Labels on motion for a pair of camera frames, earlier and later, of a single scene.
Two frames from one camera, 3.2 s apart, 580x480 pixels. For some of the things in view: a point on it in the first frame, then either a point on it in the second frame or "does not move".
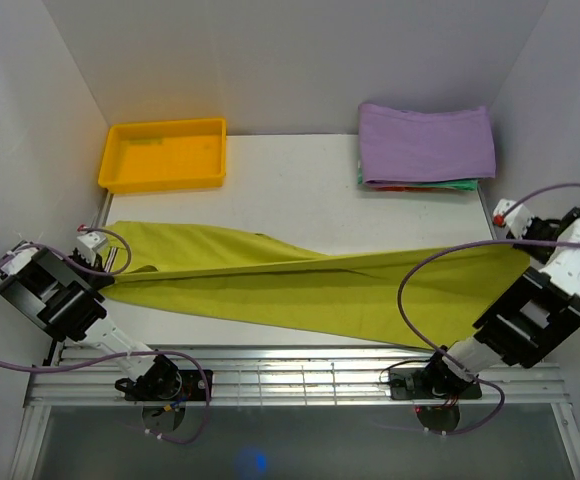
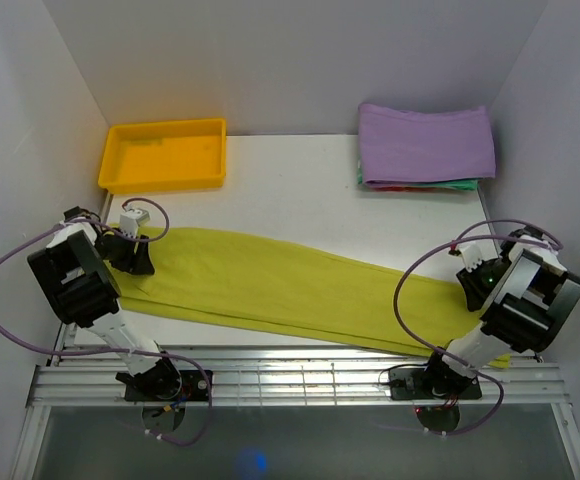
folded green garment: (471, 184) does not move
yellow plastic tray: (164, 155) does not move
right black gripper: (536, 222) → (475, 294)
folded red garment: (401, 189) does not move
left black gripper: (98, 280) → (138, 264)
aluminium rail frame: (90, 376) does not move
